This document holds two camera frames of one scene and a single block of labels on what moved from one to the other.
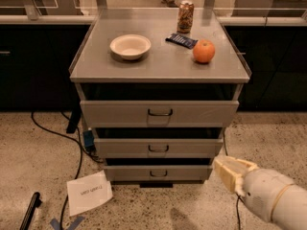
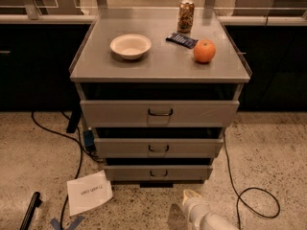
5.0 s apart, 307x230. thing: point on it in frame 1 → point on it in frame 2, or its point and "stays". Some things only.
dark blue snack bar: (181, 40) stays
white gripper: (263, 186) → (194, 206)
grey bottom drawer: (160, 172) stays
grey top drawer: (159, 113) stays
